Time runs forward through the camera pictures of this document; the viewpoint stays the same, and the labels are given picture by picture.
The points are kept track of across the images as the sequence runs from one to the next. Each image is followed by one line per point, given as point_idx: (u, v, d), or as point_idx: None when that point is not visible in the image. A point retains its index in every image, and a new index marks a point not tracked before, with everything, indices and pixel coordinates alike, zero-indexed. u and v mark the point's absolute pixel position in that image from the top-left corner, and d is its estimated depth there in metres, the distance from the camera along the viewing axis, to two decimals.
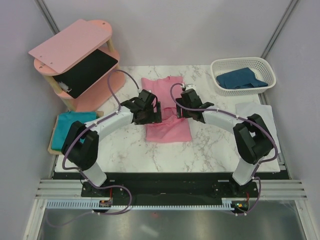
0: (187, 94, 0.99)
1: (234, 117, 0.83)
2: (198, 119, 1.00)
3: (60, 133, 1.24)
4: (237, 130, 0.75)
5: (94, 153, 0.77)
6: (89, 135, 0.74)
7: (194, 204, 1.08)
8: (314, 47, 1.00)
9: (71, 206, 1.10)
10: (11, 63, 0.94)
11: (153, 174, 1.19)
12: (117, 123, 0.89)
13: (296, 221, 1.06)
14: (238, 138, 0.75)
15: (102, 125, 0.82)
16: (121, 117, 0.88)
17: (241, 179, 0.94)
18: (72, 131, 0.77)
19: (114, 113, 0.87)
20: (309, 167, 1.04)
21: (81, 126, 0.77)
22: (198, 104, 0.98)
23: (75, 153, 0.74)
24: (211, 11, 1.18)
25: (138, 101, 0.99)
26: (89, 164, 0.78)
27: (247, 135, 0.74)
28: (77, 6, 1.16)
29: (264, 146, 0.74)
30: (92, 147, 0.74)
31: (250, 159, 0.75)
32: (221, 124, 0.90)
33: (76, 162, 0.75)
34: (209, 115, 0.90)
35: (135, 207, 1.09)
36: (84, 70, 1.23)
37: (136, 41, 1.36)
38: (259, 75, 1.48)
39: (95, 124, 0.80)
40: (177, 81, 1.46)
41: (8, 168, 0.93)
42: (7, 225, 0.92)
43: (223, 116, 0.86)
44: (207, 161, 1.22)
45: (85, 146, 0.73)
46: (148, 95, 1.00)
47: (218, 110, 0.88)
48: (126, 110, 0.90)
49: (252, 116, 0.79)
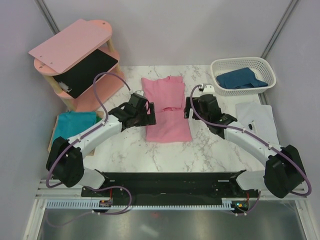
0: (206, 103, 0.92)
1: (266, 145, 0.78)
2: (218, 133, 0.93)
3: (60, 134, 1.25)
4: (271, 164, 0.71)
5: (80, 170, 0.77)
6: (72, 152, 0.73)
7: (194, 204, 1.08)
8: (314, 47, 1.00)
9: (71, 206, 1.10)
10: (11, 63, 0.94)
11: (151, 174, 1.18)
12: (104, 135, 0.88)
13: (296, 221, 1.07)
14: (270, 171, 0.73)
15: (86, 140, 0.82)
16: (108, 129, 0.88)
17: (244, 185, 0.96)
18: (54, 147, 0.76)
19: (100, 124, 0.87)
20: (309, 167, 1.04)
21: (65, 141, 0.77)
22: (218, 115, 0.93)
23: (59, 170, 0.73)
24: (211, 11, 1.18)
25: (129, 107, 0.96)
26: (74, 181, 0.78)
27: (281, 171, 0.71)
28: (77, 6, 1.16)
29: (295, 182, 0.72)
30: (76, 164, 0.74)
31: (278, 193, 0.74)
32: (246, 147, 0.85)
33: (61, 179, 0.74)
34: (232, 133, 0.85)
35: (135, 207, 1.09)
36: (84, 70, 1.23)
37: (136, 41, 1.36)
38: (259, 75, 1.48)
39: (79, 139, 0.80)
40: (177, 81, 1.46)
41: (9, 167, 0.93)
42: (7, 225, 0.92)
43: (251, 140, 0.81)
44: (207, 161, 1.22)
45: (69, 164, 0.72)
46: (139, 100, 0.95)
47: (244, 130, 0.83)
48: (114, 121, 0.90)
49: (287, 148, 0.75)
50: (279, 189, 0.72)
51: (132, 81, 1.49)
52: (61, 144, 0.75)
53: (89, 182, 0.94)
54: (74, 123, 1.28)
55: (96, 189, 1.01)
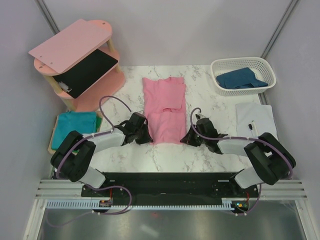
0: (203, 124, 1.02)
1: (245, 139, 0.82)
2: (215, 151, 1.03)
3: (60, 133, 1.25)
4: (248, 150, 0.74)
5: (86, 165, 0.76)
6: (85, 144, 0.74)
7: (194, 204, 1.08)
8: (314, 47, 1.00)
9: (71, 206, 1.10)
10: (11, 63, 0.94)
11: (152, 173, 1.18)
12: (109, 141, 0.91)
13: (297, 221, 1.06)
14: (252, 158, 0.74)
15: (99, 138, 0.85)
16: (114, 136, 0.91)
17: (243, 183, 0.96)
18: (67, 139, 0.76)
19: (109, 131, 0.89)
20: (309, 167, 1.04)
21: (79, 135, 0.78)
22: (214, 134, 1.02)
23: (68, 163, 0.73)
24: (211, 11, 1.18)
25: (129, 125, 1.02)
26: (79, 176, 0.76)
27: (260, 154, 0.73)
28: (77, 6, 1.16)
29: (282, 165, 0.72)
30: (86, 157, 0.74)
31: (270, 180, 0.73)
32: (237, 151, 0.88)
33: (66, 172, 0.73)
34: (224, 143, 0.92)
35: (135, 207, 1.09)
36: (84, 70, 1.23)
37: (136, 41, 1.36)
38: (259, 75, 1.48)
39: (93, 135, 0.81)
40: (178, 82, 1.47)
41: (9, 168, 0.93)
42: (7, 225, 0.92)
43: (235, 141, 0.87)
44: (207, 161, 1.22)
45: (80, 155, 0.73)
46: (139, 118, 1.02)
47: (230, 137, 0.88)
48: (119, 131, 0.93)
49: (263, 134, 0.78)
50: (268, 174, 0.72)
51: (132, 81, 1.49)
52: (75, 137, 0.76)
53: (88, 181, 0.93)
54: (75, 123, 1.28)
55: (96, 189, 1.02)
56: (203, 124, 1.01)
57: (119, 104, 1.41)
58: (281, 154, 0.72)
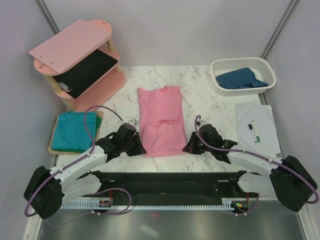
0: (207, 132, 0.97)
1: (267, 161, 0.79)
2: (223, 159, 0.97)
3: (60, 133, 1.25)
4: (274, 178, 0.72)
5: (58, 202, 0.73)
6: (51, 185, 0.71)
7: (194, 204, 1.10)
8: (314, 47, 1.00)
9: (71, 206, 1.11)
10: (11, 64, 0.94)
11: (152, 174, 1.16)
12: (88, 166, 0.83)
13: (296, 221, 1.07)
14: (277, 187, 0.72)
15: (69, 171, 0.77)
16: (92, 160, 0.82)
17: (246, 187, 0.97)
18: (34, 177, 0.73)
19: (84, 155, 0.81)
20: (308, 167, 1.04)
21: (46, 173, 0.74)
22: (220, 142, 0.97)
23: (36, 203, 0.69)
24: (211, 11, 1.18)
25: (116, 137, 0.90)
26: (49, 214, 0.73)
27: (286, 182, 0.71)
28: (77, 6, 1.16)
29: (306, 191, 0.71)
30: (55, 197, 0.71)
31: (295, 208, 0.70)
32: (250, 166, 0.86)
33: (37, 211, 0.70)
34: (235, 156, 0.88)
35: (135, 207, 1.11)
36: (84, 70, 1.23)
37: (136, 41, 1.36)
38: (259, 75, 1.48)
39: (60, 171, 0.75)
40: (174, 91, 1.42)
41: (9, 168, 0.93)
42: (7, 225, 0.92)
43: (254, 159, 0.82)
44: (207, 161, 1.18)
45: (47, 196, 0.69)
46: (127, 131, 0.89)
47: (245, 151, 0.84)
48: (99, 152, 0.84)
49: (286, 159, 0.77)
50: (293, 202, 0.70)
51: (132, 81, 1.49)
52: (42, 174, 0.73)
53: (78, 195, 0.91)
54: (74, 123, 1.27)
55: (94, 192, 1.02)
56: (207, 132, 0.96)
57: (119, 104, 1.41)
58: (305, 180, 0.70)
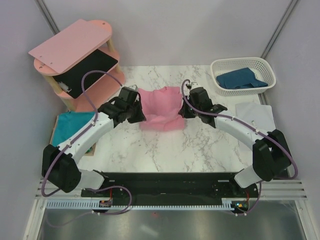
0: (197, 94, 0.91)
1: (253, 131, 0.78)
2: (209, 122, 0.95)
3: (60, 134, 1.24)
4: (257, 148, 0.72)
5: (76, 173, 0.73)
6: (64, 159, 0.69)
7: (194, 204, 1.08)
8: (314, 47, 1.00)
9: (71, 206, 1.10)
10: (11, 63, 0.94)
11: (153, 174, 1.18)
12: (96, 135, 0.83)
13: (296, 221, 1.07)
14: (257, 156, 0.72)
15: (78, 143, 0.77)
16: (99, 128, 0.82)
17: (242, 182, 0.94)
18: (44, 156, 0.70)
19: (90, 125, 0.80)
20: (309, 167, 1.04)
21: (56, 149, 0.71)
22: (208, 106, 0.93)
23: (55, 179, 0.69)
24: (211, 11, 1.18)
25: (119, 101, 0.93)
26: (71, 187, 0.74)
27: (267, 154, 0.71)
28: (77, 6, 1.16)
29: (283, 164, 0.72)
30: (71, 169, 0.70)
31: (267, 178, 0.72)
32: (234, 133, 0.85)
33: (57, 186, 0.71)
34: (221, 121, 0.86)
35: (135, 207, 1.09)
36: (84, 70, 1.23)
37: (136, 41, 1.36)
38: (259, 75, 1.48)
39: (69, 145, 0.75)
40: (173, 92, 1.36)
41: (8, 168, 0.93)
42: (7, 225, 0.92)
43: (240, 127, 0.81)
44: (207, 161, 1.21)
45: (64, 171, 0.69)
46: (129, 93, 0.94)
47: (233, 118, 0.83)
48: (103, 119, 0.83)
49: (273, 132, 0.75)
50: (266, 172, 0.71)
51: (132, 81, 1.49)
52: (52, 152, 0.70)
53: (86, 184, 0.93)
54: (75, 123, 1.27)
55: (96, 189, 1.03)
56: (197, 94, 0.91)
57: None
58: (287, 155, 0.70)
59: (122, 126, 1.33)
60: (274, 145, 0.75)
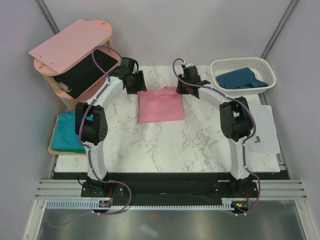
0: (188, 69, 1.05)
1: (223, 96, 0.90)
2: (194, 94, 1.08)
3: (60, 133, 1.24)
4: (222, 107, 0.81)
5: (105, 123, 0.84)
6: (96, 109, 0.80)
7: (194, 204, 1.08)
8: (314, 48, 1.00)
9: (71, 206, 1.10)
10: (11, 63, 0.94)
11: (153, 173, 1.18)
12: (113, 93, 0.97)
13: (296, 221, 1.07)
14: (223, 114, 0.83)
15: (102, 98, 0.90)
16: (113, 87, 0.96)
17: (236, 173, 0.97)
18: (77, 112, 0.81)
19: (106, 85, 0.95)
20: (310, 167, 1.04)
21: (86, 104, 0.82)
22: (197, 80, 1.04)
23: (88, 130, 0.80)
24: (211, 11, 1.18)
25: (122, 68, 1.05)
26: (104, 136, 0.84)
27: (229, 113, 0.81)
28: (76, 6, 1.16)
29: (245, 126, 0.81)
30: (102, 119, 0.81)
31: (229, 134, 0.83)
32: (213, 102, 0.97)
33: (91, 137, 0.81)
34: (203, 91, 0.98)
35: (132, 207, 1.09)
36: (84, 70, 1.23)
37: (136, 41, 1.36)
38: (259, 75, 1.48)
39: (96, 100, 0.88)
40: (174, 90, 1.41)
41: (8, 168, 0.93)
42: (8, 225, 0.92)
43: (214, 94, 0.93)
44: (207, 161, 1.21)
45: (96, 120, 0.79)
46: (129, 60, 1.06)
47: (212, 88, 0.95)
48: (115, 79, 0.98)
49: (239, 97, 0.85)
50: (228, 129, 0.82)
51: None
52: (83, 107, 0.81)
53: (98, 167, 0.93)
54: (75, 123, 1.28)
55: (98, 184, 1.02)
56: (189, 69, 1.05)
57: (119, 104, 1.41)
58: (250, 115, 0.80)
59: (122, 126, 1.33)
60: (240, 109, 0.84)
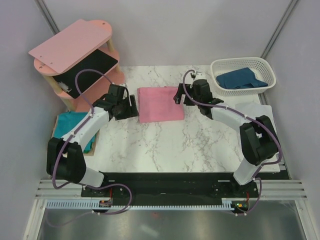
0: (199, 86, 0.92)
1: (242, 116, 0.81)
2: (206, 114, 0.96)
3: (60, 133, 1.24)
4: (243, 130, 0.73)
5: (82, 162, 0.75)
6: (71, 147, 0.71)
7: (194, 204, 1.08)
8: (313, 47, 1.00)
9: (72, 206, 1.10)
10: (11, 63, 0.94)
11: (153, 173, 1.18)
12: (95, 126, 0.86)
13: (296, 221, 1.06)
14: (244, 138, 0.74)
15: (81, 133, 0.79)
16: (97, 119, 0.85)
17: (241, 179, 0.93)
18: (50, 150, 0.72)
19: (88, 117, 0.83)
20: (310, 168, 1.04)
21: (59, 141, 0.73)
22: (208, 98, 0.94)
23: (62, 171, 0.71)
24: (211, 11, 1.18)
25: (109, 97, 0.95)
26: (79, 175, 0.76)
27: (253, 136, 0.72)
28: (76, 6, 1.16)
29: (270, 150, 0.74)
30: (78, 158, 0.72)
31: (253, 160, 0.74)
32: (229, 122, 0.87)
33: (66, 178, 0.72)
34: (217, 111, 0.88)
35: (133, 207, 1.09)
36: (84, 70, 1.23)
37: (136, 41, 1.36)
38: (259, 75, 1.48)
39: (73, 135, 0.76)
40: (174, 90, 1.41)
41: (9, 168, 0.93)
42: (8, 225, 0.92)
43: (231, 114, 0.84)
44: (207, 161, 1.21)
45: (72, 160, 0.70)
46: (118, 89, 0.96)
47: (227, 107, 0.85)
48: (99, 111, 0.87)
49: (261, 117, 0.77)
50: (252, 154, 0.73)
51: (132, 81, 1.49)
52: (57, 143, 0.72)
53: (89, 182, 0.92)
54: (74, 123, 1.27)
55: (98, 187, 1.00)
56: (200, 86, 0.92)
57: None
58: (274, 138, 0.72)
59: (122, 126, 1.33)
60: (262, 130, 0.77)
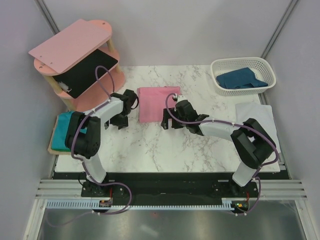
0: (182, 107, 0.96)
1: (231, 125, 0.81)
2: (196, 132, 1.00)
3: (60, 134, 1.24)
4: (235, 137, 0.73)
5: (99, 137, 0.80)
6: (92, 120, 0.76)
7: (194, 204, 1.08)
8: (314, 47, 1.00)
9: (72, 206, 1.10)
10: (11, 63, 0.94)
11: (153, 173, 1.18)
12: (112, 111, 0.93)
13: (296, 221, 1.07)
14: (238, 145, 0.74)
15: (100, 112, 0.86)
16: (114, 105, 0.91)
17: (242, 180, 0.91)
18: (71, 121, 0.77)
19: (106, 102, 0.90)
20: (310, 167, 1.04)
21: (81, 114, 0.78)
22: (194, 116, 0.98)
23: (80, 143, 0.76)
24: (211, 11, 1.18)
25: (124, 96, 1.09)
26: (94, 151, 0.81)
27: (246, 141, 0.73)
28: (76, 6, 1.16)
29: (266, 150, 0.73)
30: (96, 131, 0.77)
31: (253, 164, 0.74)
32: (220, 135, 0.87)
33: (83, 150, 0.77)
34: (206, 126, 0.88)
35: (133, 207, 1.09)
36: (84, 70, 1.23)
37: (136, 41, 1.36)
38: (259, 75, 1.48)
39: (93, 111, 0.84)
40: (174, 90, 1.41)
41: (9, 168, 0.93)
42: (8, 225, 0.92)
43: (220, 125, 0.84)
44: (207, 161, 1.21)
45: (91, 132, 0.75)
46: (132, 93, 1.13)
47: (213, 119, 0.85)
48: (116, 99, 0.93)
49: (247, 120, 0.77)
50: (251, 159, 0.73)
51: (132, 80, 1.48)
52: (79, 116, 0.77)
53: (94, 173, 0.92)
54: None
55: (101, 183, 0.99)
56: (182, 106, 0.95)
57: None
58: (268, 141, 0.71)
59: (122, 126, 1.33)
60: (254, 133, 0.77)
